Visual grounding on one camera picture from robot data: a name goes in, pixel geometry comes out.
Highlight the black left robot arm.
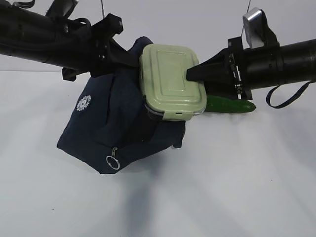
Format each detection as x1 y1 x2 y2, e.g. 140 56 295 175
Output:
0 0 139 81

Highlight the glass container with green lid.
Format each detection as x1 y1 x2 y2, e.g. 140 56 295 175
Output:
139 43 207 121

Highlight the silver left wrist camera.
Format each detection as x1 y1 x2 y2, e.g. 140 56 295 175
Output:
46 0 79 19

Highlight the navy blue fabric lunch bag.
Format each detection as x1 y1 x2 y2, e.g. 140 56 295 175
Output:
56 36 186 175

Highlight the green cucumber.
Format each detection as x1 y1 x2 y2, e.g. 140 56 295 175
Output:
205 95 256 114

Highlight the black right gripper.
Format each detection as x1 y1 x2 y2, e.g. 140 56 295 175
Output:
186 37 252 100

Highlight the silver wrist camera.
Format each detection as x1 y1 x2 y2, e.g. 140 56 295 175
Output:
242 7 279 49
46 0 79 19

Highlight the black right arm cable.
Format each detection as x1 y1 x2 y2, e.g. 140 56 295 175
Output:
266 81 314 108

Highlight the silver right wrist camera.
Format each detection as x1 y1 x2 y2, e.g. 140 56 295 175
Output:
242 7 279 49

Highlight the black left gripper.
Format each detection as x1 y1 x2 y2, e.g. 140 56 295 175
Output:
62 14 139 81

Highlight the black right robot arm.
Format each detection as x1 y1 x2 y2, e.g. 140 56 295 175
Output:
186 37 316 100

